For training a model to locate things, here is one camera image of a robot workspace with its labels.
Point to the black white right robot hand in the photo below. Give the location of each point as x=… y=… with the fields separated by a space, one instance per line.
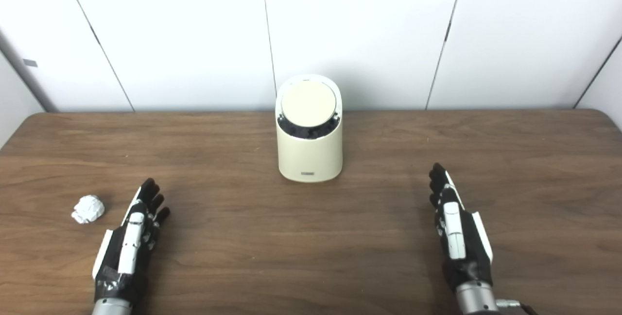
x=466 y=247

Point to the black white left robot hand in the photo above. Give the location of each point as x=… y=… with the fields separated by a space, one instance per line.
x=116 y=256

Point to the white paper ball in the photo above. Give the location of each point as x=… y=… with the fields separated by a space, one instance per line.
x=88 y=209

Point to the cream-colored desktop trash bin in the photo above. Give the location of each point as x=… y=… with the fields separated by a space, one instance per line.
x=309 y=154

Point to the cream round bin lid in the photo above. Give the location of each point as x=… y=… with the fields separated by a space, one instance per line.
x=308 y=103

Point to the grey tape patch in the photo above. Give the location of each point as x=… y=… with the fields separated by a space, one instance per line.
x=30 y=62

